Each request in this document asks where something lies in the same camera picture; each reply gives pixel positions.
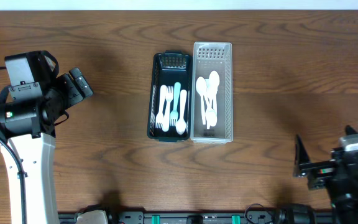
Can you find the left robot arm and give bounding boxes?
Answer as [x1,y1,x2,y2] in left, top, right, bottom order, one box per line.
[0,68,93,223]

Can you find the black plastic basket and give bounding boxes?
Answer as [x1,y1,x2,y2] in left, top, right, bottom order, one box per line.
[147,50,193,142]

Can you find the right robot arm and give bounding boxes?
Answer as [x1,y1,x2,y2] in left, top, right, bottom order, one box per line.
[293,125,358,223]

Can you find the white spoon crossing sideways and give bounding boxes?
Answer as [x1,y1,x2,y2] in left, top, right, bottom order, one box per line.
[208,70,220,92]

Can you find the left black cable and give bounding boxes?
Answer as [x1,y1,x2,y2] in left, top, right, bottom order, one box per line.
[0,65,29,224]

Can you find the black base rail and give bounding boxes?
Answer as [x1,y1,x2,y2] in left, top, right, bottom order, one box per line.
[58,203,335,224]

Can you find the clear plastic basket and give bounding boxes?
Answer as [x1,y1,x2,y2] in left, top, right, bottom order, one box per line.
[190,42,234,144]

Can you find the white plastic spoon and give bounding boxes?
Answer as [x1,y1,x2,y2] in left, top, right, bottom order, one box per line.
[175,90,187,135]

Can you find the white plastic fork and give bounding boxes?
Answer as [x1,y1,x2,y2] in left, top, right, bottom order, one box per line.
[170,82,181,126]
[155,85,167,129]
[162,86,173,132]

